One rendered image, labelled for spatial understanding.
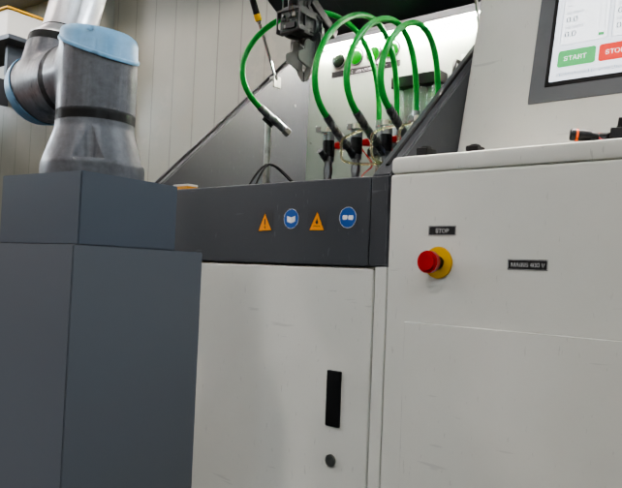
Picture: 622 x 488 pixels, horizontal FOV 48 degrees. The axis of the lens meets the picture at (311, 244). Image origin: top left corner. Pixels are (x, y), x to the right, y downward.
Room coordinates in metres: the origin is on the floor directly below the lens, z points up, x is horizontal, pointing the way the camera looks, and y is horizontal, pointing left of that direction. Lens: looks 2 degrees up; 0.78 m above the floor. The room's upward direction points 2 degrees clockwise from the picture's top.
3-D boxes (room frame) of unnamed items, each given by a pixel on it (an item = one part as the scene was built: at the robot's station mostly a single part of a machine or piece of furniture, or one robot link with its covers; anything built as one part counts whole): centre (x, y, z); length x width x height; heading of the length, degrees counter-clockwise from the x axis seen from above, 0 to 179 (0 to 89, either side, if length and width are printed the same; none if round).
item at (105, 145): (1.04, 0.33, 0.95); 0.15 x 0.15 x 0.10
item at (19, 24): (5.04, 2.25, 2.43); 0.41 x 0.34 x 0.22; 56
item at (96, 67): (1.05, 0.34, 1.07); 0.13 x 0.12 x 0.14; 48
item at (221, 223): (1.44, 0.12, 0.87); 0.62 x 0.04 x 0.16; 50
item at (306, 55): (1.55, 0.03, 1.26); 0.06 x 0.03 x 0.09; 140
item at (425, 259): (1.12, -0.20, 0.80); 0.05 x 0.04 x 0.05; 50
